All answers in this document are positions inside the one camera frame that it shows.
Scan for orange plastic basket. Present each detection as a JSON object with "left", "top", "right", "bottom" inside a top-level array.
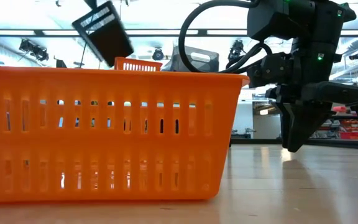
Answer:
[
  {"left": 114, "top": 57, "right": 163, "bottom": 72},
  {"left": 0, "top": 65, "right": 250, "bottom": 203}
]

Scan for thin hanging black cord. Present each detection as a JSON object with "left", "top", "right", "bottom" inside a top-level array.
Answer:
[{"left": 78, "top": 42, "right": 88, "bottom": 70}]

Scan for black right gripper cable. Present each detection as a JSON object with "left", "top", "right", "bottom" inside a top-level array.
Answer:
[{"left": 178, "top": 0, "right": 273, "bottom": 75}]

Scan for black overhead crossbar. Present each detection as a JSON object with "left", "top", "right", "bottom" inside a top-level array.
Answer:
[{"left": 0, "top": 29, "right": 358, "bottom": 36}]

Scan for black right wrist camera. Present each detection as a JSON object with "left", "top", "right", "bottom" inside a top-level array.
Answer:
[{"left": 246, "top": 52, "right": 295, "bottom": 88}]

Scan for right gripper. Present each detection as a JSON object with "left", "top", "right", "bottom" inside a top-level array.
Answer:
[{"left": 265, "top": 39, "right": 358, "bottom": 154}]

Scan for black metal table frame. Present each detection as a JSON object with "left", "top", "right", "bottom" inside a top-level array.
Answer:
[{"left": 228, "top": 138, "right": 358, "bottom": 151}]

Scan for grey plastic basket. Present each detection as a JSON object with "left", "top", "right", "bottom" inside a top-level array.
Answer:
[{"left": 162, "top": 45, "right": 220, "bottom": 74}]

